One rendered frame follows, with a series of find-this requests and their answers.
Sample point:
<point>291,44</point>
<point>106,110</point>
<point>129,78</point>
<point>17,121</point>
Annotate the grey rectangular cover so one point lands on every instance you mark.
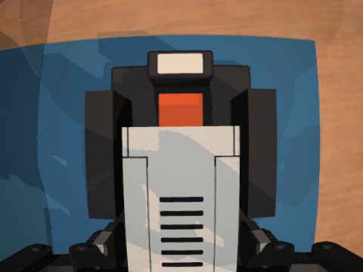
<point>181,218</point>

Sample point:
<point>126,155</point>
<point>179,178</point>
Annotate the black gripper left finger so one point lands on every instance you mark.
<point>83,257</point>

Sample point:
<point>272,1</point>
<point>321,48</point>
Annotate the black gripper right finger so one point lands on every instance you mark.
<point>259,252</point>

